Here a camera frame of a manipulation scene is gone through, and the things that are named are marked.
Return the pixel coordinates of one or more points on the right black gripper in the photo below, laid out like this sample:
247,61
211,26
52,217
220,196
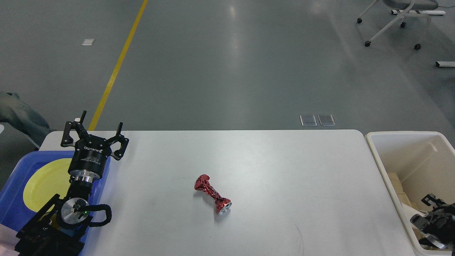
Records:
438,226

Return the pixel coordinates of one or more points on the large brown paper bag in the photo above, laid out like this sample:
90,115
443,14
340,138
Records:
397,186

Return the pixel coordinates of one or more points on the left floor outlet plate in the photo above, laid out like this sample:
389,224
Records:
308,120

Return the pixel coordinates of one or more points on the right floor outlet plate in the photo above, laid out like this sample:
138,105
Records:
326,120

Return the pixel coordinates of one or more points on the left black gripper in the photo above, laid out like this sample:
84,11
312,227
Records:
89,160

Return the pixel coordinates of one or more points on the red foil wrapper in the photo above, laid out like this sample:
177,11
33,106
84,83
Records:
222,204

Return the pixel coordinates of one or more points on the yellow plastic plate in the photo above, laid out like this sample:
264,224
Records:
48,180

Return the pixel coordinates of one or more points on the blue plastic tray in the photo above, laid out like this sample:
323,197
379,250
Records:
14,213

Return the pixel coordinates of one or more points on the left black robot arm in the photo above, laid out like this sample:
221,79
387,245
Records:
58,227

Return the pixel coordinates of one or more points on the floor outlet plate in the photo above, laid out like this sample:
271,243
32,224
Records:
326,120
308,120

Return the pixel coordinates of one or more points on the white plastic bin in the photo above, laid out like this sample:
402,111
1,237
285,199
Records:
423,163

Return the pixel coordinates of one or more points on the person leg in jeans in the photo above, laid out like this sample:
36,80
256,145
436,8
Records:
22,117

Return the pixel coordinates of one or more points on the office chair with castors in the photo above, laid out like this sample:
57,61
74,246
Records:
407,8

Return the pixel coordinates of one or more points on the white bar on floor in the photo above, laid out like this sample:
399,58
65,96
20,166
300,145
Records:
445,64

